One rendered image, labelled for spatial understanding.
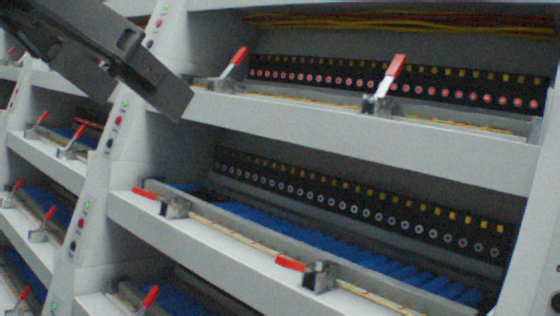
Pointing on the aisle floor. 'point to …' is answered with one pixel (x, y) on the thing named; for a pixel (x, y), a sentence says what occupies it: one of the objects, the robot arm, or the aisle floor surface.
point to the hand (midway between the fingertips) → (133, 93)
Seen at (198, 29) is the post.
